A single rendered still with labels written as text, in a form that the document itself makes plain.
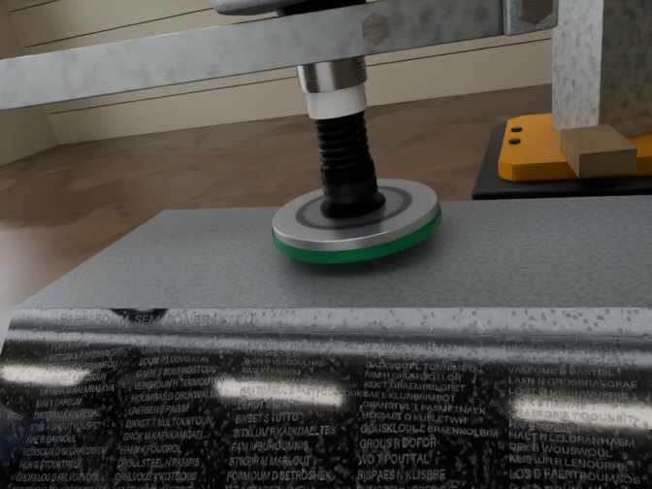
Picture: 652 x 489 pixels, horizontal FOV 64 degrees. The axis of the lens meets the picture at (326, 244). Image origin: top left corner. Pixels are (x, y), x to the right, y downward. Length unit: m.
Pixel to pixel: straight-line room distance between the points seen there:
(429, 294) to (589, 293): 0.15
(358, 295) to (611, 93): 0.91
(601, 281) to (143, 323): 0.51
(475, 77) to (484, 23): 6.17
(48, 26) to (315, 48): 8.62
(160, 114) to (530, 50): 5.09
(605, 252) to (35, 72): 0.64
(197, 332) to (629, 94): 1.08
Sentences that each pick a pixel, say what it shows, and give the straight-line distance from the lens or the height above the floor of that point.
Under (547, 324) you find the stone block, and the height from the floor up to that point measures 0.85.
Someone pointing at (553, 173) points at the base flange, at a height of 0.76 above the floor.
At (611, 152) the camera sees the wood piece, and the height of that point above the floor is 0.83.
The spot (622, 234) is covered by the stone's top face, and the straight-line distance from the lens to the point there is 0.69.
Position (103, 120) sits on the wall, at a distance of 8.89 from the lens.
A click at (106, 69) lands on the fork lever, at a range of 0.62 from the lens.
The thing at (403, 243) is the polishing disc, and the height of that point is 0.90.
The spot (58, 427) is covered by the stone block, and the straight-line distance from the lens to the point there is 0.72.
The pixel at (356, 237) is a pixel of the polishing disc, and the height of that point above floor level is 0.92.
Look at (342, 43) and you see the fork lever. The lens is 0.57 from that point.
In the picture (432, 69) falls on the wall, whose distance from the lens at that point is 6.78.
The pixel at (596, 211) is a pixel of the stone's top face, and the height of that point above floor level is 0.87.
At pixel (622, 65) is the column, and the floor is 0.94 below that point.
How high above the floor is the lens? 1.15
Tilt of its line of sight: 23 degrees down
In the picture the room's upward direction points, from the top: 11 degrees counter-clockwise
